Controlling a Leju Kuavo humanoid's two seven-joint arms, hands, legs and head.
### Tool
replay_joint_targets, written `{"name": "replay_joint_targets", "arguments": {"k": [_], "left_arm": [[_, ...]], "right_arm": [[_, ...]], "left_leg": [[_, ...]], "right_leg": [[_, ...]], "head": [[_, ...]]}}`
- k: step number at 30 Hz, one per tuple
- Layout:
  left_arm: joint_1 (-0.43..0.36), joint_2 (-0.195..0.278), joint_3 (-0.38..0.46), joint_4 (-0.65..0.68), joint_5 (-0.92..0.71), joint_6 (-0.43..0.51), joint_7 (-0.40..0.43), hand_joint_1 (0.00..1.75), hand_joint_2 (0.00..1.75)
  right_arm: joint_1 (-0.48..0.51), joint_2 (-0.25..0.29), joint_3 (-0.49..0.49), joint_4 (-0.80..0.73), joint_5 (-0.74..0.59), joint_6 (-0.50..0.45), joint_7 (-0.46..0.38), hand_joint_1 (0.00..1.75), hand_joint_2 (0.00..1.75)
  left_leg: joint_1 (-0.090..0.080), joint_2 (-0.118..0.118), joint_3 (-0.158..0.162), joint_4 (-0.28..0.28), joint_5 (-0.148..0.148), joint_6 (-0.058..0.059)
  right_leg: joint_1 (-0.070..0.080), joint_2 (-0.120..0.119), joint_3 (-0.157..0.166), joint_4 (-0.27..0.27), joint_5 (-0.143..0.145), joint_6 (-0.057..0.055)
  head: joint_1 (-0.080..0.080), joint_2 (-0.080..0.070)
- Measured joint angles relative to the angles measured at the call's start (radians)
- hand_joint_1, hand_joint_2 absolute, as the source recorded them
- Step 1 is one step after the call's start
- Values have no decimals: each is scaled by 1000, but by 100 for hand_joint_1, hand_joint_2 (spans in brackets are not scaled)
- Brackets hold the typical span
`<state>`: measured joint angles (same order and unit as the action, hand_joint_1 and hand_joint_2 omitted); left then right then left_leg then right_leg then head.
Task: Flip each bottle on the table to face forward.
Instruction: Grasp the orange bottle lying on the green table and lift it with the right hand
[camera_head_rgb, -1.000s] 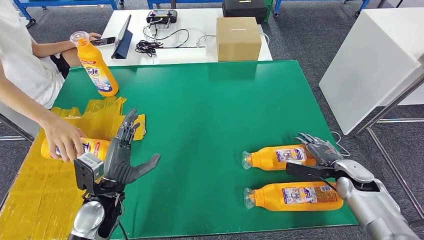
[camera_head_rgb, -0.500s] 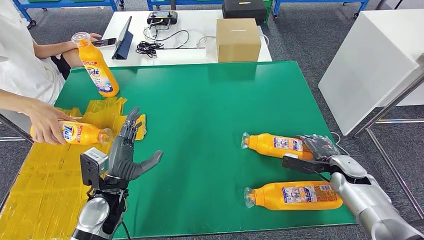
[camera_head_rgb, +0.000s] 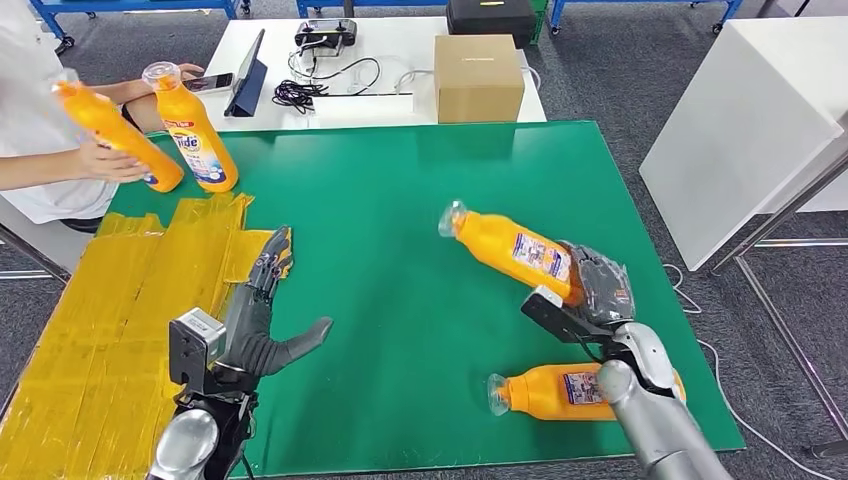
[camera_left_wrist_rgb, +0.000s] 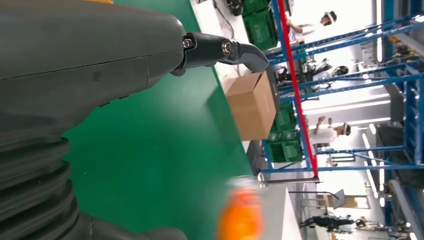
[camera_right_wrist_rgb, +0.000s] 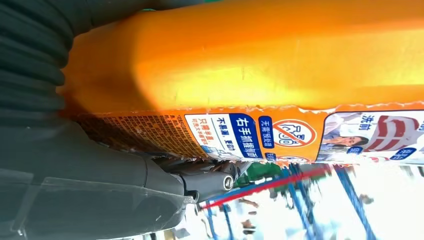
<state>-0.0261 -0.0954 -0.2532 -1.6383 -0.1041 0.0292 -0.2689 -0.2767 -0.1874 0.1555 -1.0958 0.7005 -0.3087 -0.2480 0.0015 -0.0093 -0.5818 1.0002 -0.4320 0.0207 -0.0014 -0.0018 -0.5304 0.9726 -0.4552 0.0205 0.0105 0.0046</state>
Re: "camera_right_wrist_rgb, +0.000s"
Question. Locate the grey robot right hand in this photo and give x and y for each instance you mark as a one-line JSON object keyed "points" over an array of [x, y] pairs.
{"points": [[82, 198]]}

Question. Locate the green plastic crate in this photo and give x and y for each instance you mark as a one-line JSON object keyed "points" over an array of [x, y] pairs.
{"points": [[261, 172]]}

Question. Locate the blue shelf cart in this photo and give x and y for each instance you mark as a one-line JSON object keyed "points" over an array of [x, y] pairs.
{"points": [[351, 198]]}

